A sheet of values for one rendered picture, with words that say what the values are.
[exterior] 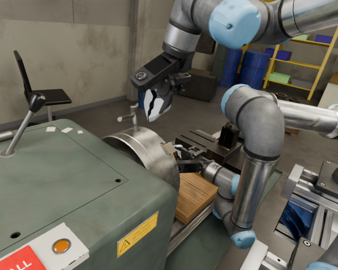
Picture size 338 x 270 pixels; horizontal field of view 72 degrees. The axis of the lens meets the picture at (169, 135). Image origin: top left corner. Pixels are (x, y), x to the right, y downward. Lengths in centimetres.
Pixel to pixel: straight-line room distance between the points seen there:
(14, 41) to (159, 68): 303
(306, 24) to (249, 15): 11
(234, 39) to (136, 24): 395
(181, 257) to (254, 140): 83
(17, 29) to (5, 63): 42
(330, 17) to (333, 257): 35
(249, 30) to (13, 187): 53
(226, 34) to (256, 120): 27
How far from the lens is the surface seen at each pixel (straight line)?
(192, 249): 135
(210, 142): 137
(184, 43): 53
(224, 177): 87
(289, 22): 51
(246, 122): 64
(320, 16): 49
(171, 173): 75
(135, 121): 77
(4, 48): 345
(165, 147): 77
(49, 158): 63
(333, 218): 98
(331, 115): 93
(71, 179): 55
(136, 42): 437
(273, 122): 63
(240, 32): 44
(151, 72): 53
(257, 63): 652
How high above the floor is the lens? 160
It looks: 27 degrees down
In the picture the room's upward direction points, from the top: 8 degrees clockwise
